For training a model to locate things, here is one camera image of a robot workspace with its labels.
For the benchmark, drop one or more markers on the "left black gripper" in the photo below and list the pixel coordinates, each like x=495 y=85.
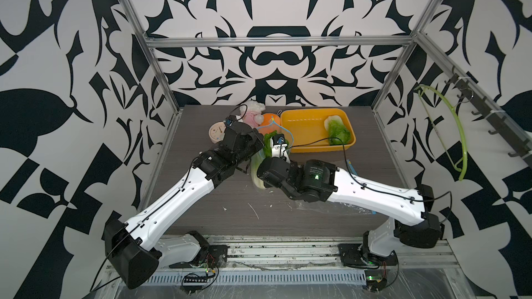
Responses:
x=251 y=138

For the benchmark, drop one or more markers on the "clear zipper bag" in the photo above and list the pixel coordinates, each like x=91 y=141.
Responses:
x=259 y=157
x=345 y=205

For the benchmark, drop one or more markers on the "yellow plastic tray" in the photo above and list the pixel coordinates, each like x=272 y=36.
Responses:
x=307 y=127

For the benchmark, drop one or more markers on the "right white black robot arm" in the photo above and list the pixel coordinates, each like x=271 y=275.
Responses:
x=410 y=222

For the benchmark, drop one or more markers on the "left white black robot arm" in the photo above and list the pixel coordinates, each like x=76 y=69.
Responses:
x=136 y=248

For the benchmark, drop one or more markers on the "small pink round clock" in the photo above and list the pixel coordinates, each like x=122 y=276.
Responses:
x=217 y=132

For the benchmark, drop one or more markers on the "white teddy bear pink shirt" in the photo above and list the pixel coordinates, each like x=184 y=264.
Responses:
x=251 y=113

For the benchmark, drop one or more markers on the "orange plush toy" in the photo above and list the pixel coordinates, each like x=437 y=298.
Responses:
x=270 y=123

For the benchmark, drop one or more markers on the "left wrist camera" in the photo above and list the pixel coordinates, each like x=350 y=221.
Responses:
x=231 y=119

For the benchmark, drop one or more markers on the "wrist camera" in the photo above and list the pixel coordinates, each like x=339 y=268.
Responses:
x=279 y=147
x=231 y=119

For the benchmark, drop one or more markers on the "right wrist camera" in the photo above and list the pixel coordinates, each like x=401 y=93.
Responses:
x=279 y=147

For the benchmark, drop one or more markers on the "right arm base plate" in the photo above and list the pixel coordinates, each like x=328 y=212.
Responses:
x=358 y=256

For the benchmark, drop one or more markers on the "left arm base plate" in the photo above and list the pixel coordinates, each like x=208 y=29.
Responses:
x=208 y=255

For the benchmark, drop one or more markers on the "aluminium frame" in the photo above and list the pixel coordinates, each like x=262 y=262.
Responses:
x=376 y=52

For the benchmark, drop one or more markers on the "black wall hook rack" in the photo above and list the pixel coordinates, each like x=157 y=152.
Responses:
x=485 y=108

